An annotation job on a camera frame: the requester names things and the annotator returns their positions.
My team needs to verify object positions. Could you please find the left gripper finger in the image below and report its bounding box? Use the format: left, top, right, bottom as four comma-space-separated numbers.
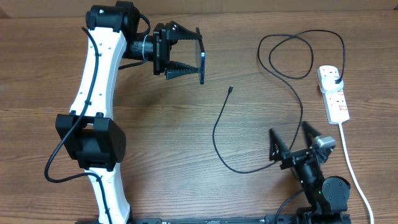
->
165, 61, 198, 80
169, 21, 201, 40

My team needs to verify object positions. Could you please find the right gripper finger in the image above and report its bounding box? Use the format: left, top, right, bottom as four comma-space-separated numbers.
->
269, 128, 291, 161
302, 121, 321, 146

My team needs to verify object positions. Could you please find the Samsung Galaxy smartphone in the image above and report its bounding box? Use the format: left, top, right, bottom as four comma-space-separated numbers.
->
195, 37, 206, 85

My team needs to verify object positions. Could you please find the black USB charging cable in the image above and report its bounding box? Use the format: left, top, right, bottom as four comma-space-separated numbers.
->
212, 29, 346, 174

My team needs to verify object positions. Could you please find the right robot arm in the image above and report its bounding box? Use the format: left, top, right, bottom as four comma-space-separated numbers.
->
266, 121, 351, 223

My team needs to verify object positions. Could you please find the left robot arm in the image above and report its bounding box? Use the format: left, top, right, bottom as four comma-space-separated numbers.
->
55, 1, 205, 223

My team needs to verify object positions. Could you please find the white USB charger plug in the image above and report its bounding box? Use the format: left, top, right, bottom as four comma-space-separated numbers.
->
319, 77, 344, 93

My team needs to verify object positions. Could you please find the white power strip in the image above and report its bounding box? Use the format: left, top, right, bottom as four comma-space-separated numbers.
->
317, 65, 349, 124

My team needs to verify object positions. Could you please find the white power strip cord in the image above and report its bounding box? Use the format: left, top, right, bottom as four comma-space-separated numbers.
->
337, 123, 375, 224

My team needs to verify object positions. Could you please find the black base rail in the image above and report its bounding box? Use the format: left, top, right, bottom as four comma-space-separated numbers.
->
75, 215, 352, 224

